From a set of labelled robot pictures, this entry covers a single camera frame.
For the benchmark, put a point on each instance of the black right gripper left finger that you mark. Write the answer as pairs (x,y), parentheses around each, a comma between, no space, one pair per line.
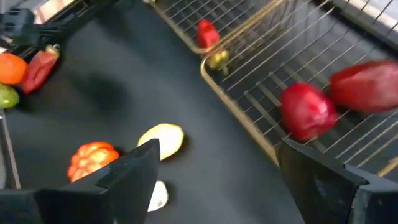
(124,186)

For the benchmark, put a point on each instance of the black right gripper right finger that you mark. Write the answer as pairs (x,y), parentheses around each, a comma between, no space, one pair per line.
(323,193)

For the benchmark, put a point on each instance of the white garlic bulb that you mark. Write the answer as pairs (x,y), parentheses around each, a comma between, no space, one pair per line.
(159,196)

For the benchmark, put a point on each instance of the orange red plastic pumpkin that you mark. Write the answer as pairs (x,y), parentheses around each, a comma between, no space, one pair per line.
(90,158)

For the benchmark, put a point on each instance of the red strawberry green top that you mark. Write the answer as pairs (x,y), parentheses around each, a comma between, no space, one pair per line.
(306,110)

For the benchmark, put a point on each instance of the dark red apple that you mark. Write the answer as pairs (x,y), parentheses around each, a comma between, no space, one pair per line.
(367,85)

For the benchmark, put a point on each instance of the red chili pepper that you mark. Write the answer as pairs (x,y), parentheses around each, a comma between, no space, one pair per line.
(37,71)

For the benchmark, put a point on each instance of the large orange round vegetable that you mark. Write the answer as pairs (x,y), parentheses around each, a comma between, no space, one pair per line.
(11,68)

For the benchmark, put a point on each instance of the red long vegetable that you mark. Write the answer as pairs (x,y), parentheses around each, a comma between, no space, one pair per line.
(206,34)

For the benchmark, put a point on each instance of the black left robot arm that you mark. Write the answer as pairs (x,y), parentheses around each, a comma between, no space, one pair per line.
(18,26)

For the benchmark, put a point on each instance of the yellow lemon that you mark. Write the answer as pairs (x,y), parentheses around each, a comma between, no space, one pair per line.
(168,137)

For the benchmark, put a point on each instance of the small yellow green pear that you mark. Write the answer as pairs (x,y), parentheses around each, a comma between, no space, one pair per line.
(217,59)

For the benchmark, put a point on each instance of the light wood table base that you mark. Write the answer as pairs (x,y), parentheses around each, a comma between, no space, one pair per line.
(46,9)

